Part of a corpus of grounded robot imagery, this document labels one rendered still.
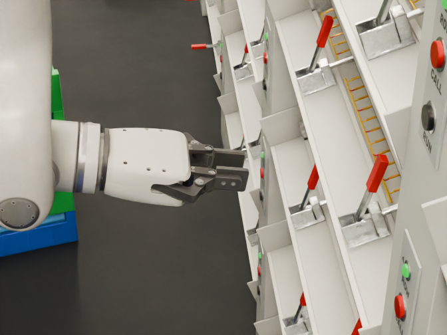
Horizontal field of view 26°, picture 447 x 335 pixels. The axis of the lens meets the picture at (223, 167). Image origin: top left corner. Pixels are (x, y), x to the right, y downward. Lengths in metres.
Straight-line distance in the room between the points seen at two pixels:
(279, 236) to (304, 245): 0.28
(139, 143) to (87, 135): 0.07
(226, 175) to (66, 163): 0.19
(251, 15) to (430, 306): 1.14
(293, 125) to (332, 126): 0.32
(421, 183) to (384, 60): 0.18
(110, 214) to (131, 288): 0.24
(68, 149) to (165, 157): 0.11
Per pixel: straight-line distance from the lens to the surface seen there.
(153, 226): 2.05
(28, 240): 2.01
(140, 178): 1.12
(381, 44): 0.79
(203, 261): 1.96
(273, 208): 1.46
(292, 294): 1.43
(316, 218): 1.23
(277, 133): 1.37
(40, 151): 1.03
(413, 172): 0.65
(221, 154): 1.18
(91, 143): 1.12
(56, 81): 1.81
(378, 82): 0.76
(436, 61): 0.57
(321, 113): 1.08
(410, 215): 0.66
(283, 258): 1.49
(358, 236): 0.90
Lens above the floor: 1.31
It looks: 36 degrees down
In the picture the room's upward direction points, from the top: straight up
